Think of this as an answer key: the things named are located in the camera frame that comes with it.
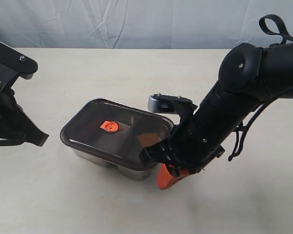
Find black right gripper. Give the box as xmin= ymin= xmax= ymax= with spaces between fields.
xmin=139 ymin=107 xmax=225 ymax=191

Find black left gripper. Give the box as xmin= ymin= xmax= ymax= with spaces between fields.
xmin=0 ymin=73 xmax=49 ymax=147

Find yellow toy cheese wedge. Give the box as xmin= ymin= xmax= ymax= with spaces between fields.
xmin=136 ymin=133 xmax=162 ymax=148

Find stainless steel lunch box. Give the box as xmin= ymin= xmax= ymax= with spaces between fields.
xmin=72 ymin=149 xmax=158 ymax=181

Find dark transparent lunch box lid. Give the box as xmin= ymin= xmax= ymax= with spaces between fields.
xmin=60 ymin=98 xmax=173 ymax=171

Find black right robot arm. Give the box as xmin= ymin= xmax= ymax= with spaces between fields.
xmin=140 ymin=43 xmax=293 ymax=190

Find white fabric backdrop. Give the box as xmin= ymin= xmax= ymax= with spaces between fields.
xmin=0 ymin=0 xmax=293 ymax=49

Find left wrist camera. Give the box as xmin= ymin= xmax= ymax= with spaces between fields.
xmin=0 ymin=42 xmax=38 ymax=79

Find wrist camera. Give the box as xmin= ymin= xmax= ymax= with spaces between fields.
xmin=0 ymin=42 xmax=38 ymax=79
xmin=147 ymin=93 xmax=197 ymax=116

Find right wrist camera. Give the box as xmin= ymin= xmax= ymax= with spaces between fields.
xmin=147 ymin=93 xmax=197 ymax=116

